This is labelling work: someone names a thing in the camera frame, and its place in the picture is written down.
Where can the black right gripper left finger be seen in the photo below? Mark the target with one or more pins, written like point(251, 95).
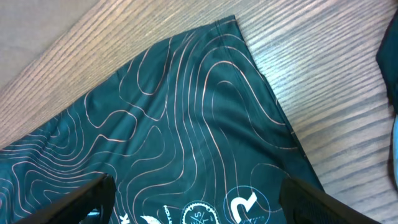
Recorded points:
point(91, 203)

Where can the black printed cycling jersey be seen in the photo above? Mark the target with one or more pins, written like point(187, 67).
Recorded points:
point(190, 130)

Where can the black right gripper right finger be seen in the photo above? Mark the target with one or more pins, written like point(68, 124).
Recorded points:
point(305, 204)

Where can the black and light-blue garment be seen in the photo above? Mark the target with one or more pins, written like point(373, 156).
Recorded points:
point(386, 59)

